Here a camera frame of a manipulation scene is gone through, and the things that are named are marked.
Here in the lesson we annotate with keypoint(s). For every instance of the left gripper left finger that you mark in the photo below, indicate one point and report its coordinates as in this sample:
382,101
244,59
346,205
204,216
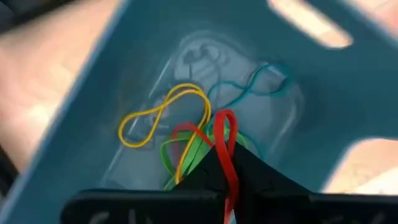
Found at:
140,208

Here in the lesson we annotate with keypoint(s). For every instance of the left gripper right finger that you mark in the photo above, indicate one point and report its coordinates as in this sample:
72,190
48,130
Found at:
311,211

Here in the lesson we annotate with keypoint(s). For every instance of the yellow rubber band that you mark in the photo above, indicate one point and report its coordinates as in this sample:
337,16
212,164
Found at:
136,144

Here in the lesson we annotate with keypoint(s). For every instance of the green rubber band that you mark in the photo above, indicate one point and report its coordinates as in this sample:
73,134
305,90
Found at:
192,155

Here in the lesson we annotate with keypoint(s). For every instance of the red rubber band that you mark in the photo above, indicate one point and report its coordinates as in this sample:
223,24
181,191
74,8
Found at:
186,126
221,140

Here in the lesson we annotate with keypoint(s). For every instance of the teal rubber band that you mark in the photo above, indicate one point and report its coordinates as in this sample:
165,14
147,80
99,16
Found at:
230,83

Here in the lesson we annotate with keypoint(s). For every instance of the teal plastic bin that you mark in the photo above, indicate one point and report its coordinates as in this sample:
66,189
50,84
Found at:
93,109

